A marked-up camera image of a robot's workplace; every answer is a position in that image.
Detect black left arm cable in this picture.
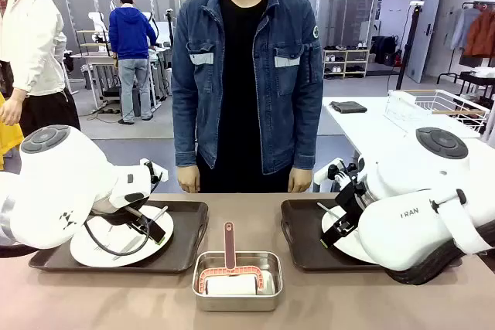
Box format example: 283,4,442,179
83,212,152,257

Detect light blue shirt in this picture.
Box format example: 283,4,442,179
448,7,480,51

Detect person in denim jacket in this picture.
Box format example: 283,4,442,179
171,0,325,195

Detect black hanging bags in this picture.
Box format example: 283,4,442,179
370,35,400,66

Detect yellow garment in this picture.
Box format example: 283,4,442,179
0,92,25,171

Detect white wire dish rack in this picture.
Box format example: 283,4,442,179
384,89,491,138

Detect person's right hand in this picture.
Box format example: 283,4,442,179
176,165,201,195

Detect white-jacket person's hand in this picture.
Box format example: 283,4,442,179
0,92,25,126

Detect black tripod with white head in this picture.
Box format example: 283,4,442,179
394,0,425,91

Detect person's left denim forearm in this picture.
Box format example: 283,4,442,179
292,86,324,171

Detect background workbench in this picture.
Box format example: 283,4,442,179
75,28,173,111

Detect person's left hand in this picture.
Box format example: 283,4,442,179
288,167,313,194

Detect orange jacket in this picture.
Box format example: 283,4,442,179
463,8,495,59

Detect white round plate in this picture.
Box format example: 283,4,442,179
320,205,378,265
69,205,175,268

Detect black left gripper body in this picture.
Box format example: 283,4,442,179
90,202,152,230

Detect dark brown serving tray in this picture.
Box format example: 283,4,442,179
281,198,387,273
29,200,210,274

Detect black clothes rack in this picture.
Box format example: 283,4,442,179
436,0,495,86

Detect rectangular steel container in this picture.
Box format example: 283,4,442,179
192,250,284,313

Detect black camera stand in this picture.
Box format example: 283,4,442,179
165,8,175,49

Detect white side table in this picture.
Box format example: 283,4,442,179
322,94,495,161

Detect pink lint roller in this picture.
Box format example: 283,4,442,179
199,221,270,297

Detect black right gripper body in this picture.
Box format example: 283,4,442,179
334,181,367,227

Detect person's right denim forearm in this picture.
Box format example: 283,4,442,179
172,90,200,168

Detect dark grey folded cloth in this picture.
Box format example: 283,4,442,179
329,100,368,114

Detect white shoe rack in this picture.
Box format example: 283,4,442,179
322,48,371,80

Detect white door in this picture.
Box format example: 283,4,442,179
405,0,446,84

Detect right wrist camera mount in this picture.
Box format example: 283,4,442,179
312,157,360,192

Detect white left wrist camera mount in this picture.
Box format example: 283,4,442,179
138,158,170,192

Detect person in blue hoodie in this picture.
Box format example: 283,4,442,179
108,0,159,125

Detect person in white jacket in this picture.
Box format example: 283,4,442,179
0,0,82,138

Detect silver cutlery piece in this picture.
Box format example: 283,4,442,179
316,201,342,219

